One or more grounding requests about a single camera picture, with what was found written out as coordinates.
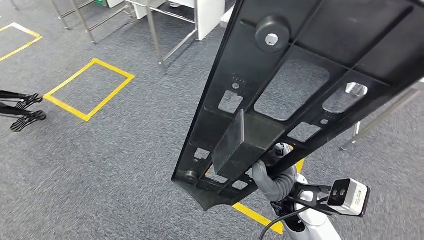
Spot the black left robot leg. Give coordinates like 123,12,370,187
0,90,26,100

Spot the white cabinet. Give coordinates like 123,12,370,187
132,0,227,41

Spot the black plastic panel part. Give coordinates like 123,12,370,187
171,0,424,212

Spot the black right robot leg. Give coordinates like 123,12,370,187
0,102,29,118

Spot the black left robot foot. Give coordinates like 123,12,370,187
14,93,44,111

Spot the black robot foot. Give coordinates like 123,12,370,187
9,110,48,133
14,93,44,111

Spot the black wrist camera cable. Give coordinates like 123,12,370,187
258,198,329,240

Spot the black right robot foot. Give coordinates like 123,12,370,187
9,110,48,133

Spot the black robot leg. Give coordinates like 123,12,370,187
0,90,26,100
0,102,29,118

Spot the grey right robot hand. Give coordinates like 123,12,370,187
250,159,282,202

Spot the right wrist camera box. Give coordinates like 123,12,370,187
288,178,371,219

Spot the stainless steel table frame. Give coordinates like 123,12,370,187
49,0,131,45
125,0,200,75

